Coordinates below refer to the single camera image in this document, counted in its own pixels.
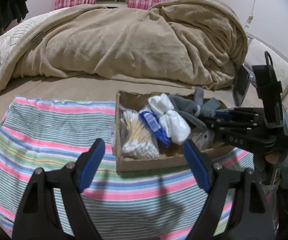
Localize person's right hand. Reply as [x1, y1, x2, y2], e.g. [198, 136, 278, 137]
[264, 152, 288, 166]

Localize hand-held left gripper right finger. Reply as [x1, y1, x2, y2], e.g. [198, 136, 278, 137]
[183, 139, 275, 240]

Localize beige pillow with flower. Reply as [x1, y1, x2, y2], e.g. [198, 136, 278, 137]
[244, 39, 288, 98]

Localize grey metal panel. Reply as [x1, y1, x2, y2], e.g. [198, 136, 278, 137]
[231, 64, 254, 107]

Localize white socks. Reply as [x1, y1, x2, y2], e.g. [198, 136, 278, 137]
[148, 93, 191, 145]

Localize striped towel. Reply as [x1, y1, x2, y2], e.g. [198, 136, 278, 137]
[0, 95, 255, 240]

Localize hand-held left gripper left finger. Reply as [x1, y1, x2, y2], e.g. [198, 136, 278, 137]
[13, 138, 106, 240]

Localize white wall cable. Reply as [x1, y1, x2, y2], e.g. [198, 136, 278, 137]
[244, 0, 260, 32]

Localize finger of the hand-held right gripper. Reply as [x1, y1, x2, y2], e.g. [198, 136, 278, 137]
[200, 116, 256, 131]
[210, 107, 260, 122]

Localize bag of cotton swabs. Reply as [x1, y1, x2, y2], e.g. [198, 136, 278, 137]
[111, 107, 161, 159]

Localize brown cardboard box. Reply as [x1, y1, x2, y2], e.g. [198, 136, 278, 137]
[115, 90, 235, 173]

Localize beige blanket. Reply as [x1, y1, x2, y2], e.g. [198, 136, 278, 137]
[0, 0, 248, 97]

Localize clear zip bag blue seal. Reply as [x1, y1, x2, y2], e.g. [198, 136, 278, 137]
[137, 106, 175, 155]

